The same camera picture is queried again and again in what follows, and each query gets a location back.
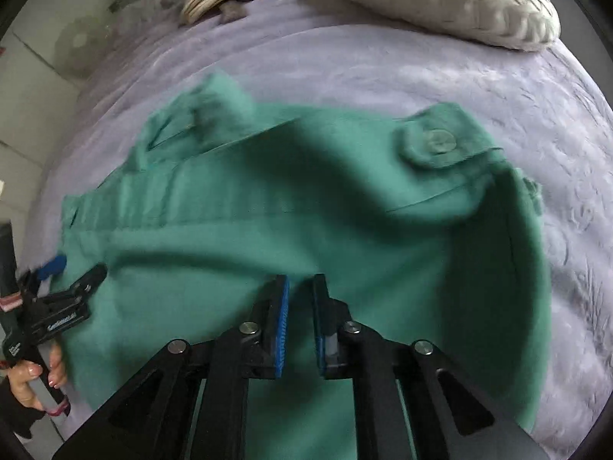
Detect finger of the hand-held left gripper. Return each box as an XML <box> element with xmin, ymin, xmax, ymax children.
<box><xmin>19</xmin><ymin>255</ymin><xmax>68</xmax><ymax>293</ymax></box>
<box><xmin>45</xmin><ymin>263</ymin><xmax>108</xmax><ymax>307</ymax></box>

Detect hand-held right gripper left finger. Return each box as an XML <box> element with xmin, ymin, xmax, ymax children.
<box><xmin>50</xmin><ymin>274</ymin><xmax>291</xmax><ymax>460</ymax></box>

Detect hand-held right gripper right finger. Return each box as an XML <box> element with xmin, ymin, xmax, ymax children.
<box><xmin>311</xmin><ymin>273</ymin><xmax>551</xmax><ymax>460</ymax></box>

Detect green work jacket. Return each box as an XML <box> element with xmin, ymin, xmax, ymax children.
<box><xmin>60</xmin><ymin>72</ymin><xmax>551</xmax><ymax>460</ymax></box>

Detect person's left forearm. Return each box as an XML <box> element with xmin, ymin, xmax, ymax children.
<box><xmin>0</xmin><ymin>383</ymin><xmax>34</xmax><ymax>439</ymax></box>

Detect person's left hand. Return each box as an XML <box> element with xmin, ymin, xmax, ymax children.
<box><xmin>7</xmin><ymin>345</ymin><xmax>69</xmax><ymax>412</ymax></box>

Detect white electric fan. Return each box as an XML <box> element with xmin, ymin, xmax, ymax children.
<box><xmin>55</xmin><ymin>14</ymin><xmax>113</xmax><ymax>77</ymax></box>

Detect purple bedspread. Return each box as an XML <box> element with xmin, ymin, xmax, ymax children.
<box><xmin>19</xmin><ymin>0</ymin><xmax>613</xmax><ymax>456</ymax></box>

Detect brown cloth piece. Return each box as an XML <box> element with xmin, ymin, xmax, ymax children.
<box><xmin>218</xmin><ymin>0</ymin><xmax>252</xmax><ymax>22</ymax></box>

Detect round cream pleated pillow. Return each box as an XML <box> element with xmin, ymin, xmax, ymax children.
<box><xmin>328</xmin><ymin>0</ymin><xmax>561</xmax><ymax>51</ymax></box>

